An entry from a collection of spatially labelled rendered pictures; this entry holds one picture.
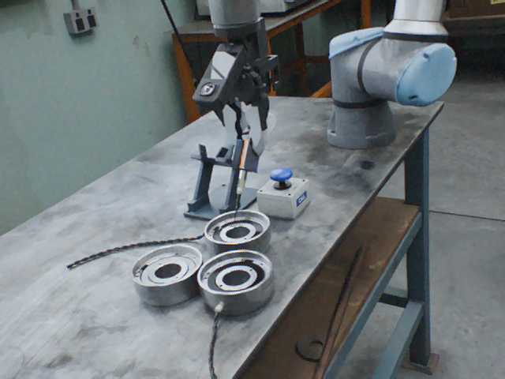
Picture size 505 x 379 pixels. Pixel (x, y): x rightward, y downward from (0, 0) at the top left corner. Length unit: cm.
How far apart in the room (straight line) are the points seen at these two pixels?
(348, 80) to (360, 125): 10
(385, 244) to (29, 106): 173
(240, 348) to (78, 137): 216
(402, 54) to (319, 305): 51
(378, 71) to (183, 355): 65
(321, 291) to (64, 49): 187
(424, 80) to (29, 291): 75
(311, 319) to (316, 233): 27
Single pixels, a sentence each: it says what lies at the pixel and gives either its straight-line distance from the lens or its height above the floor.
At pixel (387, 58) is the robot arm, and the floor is 100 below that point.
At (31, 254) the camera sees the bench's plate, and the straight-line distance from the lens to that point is 106.
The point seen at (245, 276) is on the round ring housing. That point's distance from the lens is 81.
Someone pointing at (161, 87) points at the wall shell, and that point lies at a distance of 320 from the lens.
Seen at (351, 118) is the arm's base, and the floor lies 87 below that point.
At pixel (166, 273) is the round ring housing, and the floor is 81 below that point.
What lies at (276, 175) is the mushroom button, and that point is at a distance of 97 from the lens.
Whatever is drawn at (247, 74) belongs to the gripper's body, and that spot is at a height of 106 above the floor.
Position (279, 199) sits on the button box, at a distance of 96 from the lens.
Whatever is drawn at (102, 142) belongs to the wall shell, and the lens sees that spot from 290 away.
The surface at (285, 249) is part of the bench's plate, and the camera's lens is 89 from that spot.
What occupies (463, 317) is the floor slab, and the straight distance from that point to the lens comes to 204.
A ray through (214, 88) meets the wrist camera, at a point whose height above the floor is 106.
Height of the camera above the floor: 128
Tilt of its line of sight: 26 degrees down
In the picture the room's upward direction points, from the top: 9 degrees counter-clockwise
